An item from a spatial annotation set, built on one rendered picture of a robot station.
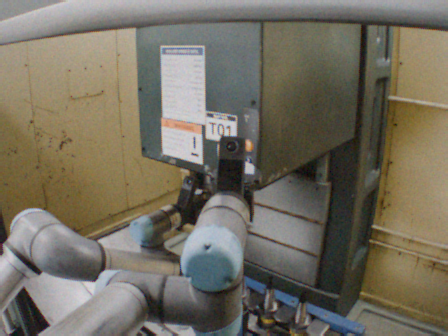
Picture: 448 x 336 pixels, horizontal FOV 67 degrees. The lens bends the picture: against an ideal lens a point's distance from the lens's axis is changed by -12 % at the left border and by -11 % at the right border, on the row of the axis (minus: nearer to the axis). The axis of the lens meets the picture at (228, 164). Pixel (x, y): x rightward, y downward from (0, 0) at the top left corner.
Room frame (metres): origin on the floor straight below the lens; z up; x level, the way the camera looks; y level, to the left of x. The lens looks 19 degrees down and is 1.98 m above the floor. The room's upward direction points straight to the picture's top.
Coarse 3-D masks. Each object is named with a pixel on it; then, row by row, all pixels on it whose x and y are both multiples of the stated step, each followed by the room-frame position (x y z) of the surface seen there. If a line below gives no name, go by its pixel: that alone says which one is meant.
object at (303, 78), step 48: (144, 48) 1.10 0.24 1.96; (240, 48) 0.89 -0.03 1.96; (288, 48) 0.94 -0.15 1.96; (336, 48) 1.18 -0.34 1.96; (144, 96) 1.11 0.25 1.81; (240, 96) 0.89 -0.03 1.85; (288, 96) 0.95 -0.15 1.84; (336, 96) 1.20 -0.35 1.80; (144, 144) 1.12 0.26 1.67; (288, 144) 0.96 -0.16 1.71; (336, 144) 1.22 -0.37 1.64
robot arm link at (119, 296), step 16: (112, 272) 0.47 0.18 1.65; (128, 272) 0.47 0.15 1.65; (96, 288) 0.44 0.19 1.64; (112, 288) 0.40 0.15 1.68; (128, 288) 0.41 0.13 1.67; (144, 288) 0.43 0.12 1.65; (160, 288) 0.44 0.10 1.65; (96, 304) 0.33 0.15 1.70; (112, 304) 0.35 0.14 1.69; (128, 304) 0.37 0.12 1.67; (144, 304) 0.40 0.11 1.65; (160, 304) 0.42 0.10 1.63; (64, 320) 0.28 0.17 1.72; (80, 320) 0.28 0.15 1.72; (96, 320) 0.30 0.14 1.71; (112, 320) 0.31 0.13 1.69; (128, 320) 0.34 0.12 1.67; (144, 320) 0.39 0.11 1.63; (160, 320) 0.42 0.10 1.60
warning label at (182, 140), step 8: (168, 120) 1.04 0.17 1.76; (168, 128) 1.05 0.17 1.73; (176, 128) 1.02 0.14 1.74; (184, 128) 1.01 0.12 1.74; (192, 128) 0.99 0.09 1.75; (200, 128) 0.97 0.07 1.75; (168, 136) 1.05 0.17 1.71; (176, 136) 1.03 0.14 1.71; (184, 136) 1.01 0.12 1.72; (192, 136) 0.99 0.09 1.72; (200, 136) 0.97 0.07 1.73; (168, 144) 1.05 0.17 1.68; (176, 144) 1.03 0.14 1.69; (184, 144) 1.01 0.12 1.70; (192, 144) 0.99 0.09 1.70; (200, 144) 0.97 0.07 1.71; (168, 152) 1.05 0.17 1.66; (176, 152) 1.03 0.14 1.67; (184, 152) 1.01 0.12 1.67; (192, 152) 0.99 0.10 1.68; (200, 152) 0.97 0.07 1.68; (192, 160) 0.99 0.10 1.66; (200, 160) 0.97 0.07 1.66
